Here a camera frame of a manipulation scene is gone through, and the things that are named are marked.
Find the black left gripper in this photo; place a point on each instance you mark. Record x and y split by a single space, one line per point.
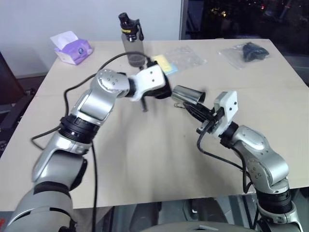
165 91

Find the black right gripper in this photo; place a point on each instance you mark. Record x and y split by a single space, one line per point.
212 122

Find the metal cup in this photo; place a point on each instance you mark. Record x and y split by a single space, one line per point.
187 94

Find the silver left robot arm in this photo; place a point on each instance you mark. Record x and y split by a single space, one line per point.
96 99

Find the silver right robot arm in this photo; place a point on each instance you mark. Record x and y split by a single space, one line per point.
263 157

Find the yellow and blue sponge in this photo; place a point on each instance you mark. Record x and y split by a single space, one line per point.
166 64

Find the empty clear plastic bag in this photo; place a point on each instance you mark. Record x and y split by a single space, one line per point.
186 56

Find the grey water bottle black cap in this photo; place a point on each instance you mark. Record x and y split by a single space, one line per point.
132 41

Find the purple tissue box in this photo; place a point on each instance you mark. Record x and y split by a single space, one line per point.
74 52

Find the white tissue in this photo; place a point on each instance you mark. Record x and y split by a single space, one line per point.
64 39

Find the dark cabinet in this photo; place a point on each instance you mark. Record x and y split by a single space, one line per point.
9 79

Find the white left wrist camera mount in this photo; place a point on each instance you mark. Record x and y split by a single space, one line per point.
149 79

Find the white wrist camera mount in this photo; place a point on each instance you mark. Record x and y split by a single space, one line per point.
228 108
149 79

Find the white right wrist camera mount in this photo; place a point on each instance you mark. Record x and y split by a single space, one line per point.
228 108

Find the grey window frame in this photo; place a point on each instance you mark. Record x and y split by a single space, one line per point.
183 19

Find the black metal frame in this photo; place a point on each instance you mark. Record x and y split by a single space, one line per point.
14 116

